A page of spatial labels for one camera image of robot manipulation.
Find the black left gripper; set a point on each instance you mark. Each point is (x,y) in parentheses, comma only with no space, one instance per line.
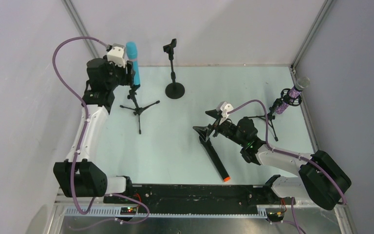
(130,73)

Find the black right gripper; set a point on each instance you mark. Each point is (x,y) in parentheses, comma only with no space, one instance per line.
(215,126)

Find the blue microphone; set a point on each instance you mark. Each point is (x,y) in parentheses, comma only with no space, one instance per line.
(132,54)

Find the black microphone orange tip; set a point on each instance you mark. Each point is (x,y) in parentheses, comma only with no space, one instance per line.
(220,168)

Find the small black tripod microphone stand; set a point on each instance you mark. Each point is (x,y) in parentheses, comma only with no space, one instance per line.
(137,110)

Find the black round-base microphone stand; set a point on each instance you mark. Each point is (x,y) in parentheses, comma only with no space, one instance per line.
(174,90)

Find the black shock-mount tripod stand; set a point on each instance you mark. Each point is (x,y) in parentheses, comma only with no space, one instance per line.
(272,115)

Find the purple glitter microphone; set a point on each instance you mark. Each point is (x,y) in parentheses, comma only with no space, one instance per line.
(292,97)

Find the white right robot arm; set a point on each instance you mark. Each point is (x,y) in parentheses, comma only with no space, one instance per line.
(317,176)

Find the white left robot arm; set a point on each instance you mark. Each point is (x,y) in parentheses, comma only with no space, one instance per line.
(78,174)

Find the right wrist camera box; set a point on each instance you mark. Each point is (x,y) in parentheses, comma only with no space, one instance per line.
(224,108)

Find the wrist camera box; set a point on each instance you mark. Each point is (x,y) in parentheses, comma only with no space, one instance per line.
(224,108)
(116,54)

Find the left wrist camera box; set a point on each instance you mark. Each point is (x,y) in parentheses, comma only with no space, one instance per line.
(116,54)

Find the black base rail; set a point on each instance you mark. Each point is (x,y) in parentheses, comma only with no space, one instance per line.
(204,199)

